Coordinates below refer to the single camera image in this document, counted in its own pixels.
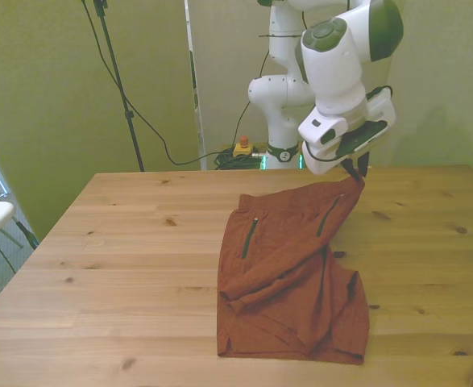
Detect dark folding table legs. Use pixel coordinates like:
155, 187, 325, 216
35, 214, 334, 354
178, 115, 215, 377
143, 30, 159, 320
0, 173, 40, 252

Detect dark tripod pole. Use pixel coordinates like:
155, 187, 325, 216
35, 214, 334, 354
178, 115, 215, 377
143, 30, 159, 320
92, 0, 147, 173

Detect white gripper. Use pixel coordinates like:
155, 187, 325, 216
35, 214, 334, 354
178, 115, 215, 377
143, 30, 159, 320
297, 108, 371, 181

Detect white panel edge strip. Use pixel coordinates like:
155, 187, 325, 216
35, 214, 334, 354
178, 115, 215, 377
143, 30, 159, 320
184, 0, 207, 171

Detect wrist camera with dark mount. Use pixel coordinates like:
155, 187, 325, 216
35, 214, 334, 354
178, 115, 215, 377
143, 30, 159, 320
335, 86, 397, 157

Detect yellow emergency stop button box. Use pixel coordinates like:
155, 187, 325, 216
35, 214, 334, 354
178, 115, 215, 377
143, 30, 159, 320
232, 135, 254, 159

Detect coiled dark cable bundle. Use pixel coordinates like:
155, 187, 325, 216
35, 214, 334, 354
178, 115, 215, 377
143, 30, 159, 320
213, 148, 266, 171

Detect black cable by tripod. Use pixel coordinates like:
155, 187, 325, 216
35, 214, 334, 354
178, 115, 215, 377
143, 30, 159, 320
80, 0, 237, 167

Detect rust orange shorts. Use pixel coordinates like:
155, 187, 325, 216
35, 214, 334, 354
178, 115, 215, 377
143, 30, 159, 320
215, 176, 371, 366

